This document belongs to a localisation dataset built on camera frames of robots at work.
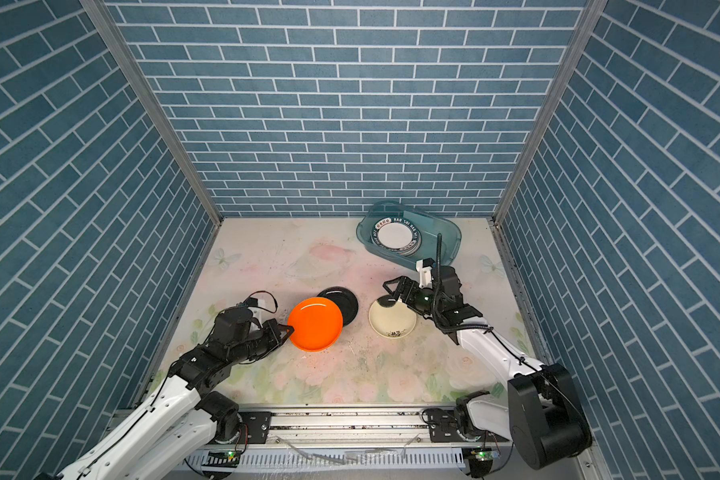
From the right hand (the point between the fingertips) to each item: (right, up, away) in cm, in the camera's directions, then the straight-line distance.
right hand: (389, 286), depth 83 cm
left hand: (-25, -11, -5) cm, 28 cm away
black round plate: (-13, -6, +13) cm, 20 cm away
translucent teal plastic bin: (+17, +20, +31) cm, 41 cm away
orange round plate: (-20, -10, -1) cm, 22 cm away
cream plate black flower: (+2, -13, +9) cm, 16 cm away
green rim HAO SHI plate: (+5, +15, +29) cm, 33 cm away
